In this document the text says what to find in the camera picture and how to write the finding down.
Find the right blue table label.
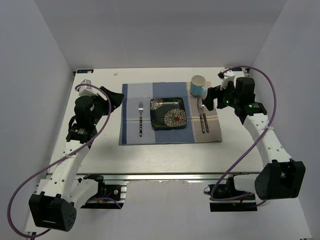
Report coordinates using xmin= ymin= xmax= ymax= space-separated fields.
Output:
xmin=225 ymin=67 xmax=243 ymax=72

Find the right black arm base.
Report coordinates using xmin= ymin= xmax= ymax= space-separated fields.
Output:
xmin=203 ymin=174 xmax=258 ymax=213

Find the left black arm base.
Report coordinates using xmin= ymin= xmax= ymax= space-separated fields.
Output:
xmin=78 ymin=174 xmax=124 ymax=210

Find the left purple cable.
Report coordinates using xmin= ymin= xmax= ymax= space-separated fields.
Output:
xmin=6 ymin=84 xmax=123 ymax=238

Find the metal fork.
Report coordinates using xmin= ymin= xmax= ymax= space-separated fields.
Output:
xmin=138 ymin=101 xmax=144 ymax=137

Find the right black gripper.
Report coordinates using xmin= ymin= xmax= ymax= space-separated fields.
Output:
xmin=202 ymin=80 xmax=240 ymax=112

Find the metal spoon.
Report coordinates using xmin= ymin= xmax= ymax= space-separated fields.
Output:
xmin=200 ymin=98 xmax=210 ymax=133

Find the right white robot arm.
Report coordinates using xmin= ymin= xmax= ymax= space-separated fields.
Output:
xmin=202 ymin=68 xmax=306 ymax=201

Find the dark floral rectangular plate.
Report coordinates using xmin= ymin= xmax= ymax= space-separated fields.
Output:
xmin=149 ymin=97 xmax=187 ymax=130

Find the metal table knife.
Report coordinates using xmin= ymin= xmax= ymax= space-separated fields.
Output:
xmin=197 ymin=98 xmax=206 ymax=134

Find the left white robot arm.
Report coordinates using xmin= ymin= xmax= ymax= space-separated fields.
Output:
xmin=28 ymin=79 xmax=124 ymax=232

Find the blue table label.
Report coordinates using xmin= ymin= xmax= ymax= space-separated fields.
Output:
xmin=76 ymin=69 xmax=94 ymax=74
xmin=225 ymin=67 xmax=243 ymax=72

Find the left blue table label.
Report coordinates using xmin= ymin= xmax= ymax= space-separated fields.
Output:
xmin=76 ymin=69 xmax=94 ymax=74

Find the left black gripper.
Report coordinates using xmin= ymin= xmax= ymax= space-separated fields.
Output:
xmin=90 ymin=86 xmax=125 ymax=126

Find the blue beige checked placemat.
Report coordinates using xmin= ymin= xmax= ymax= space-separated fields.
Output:
xmin=119 ymin=82 xmax=223 ymax=146

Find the light blue mug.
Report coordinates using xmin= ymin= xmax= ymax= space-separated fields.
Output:
xmin=190 ymin=75 xmax=207 ymax=98

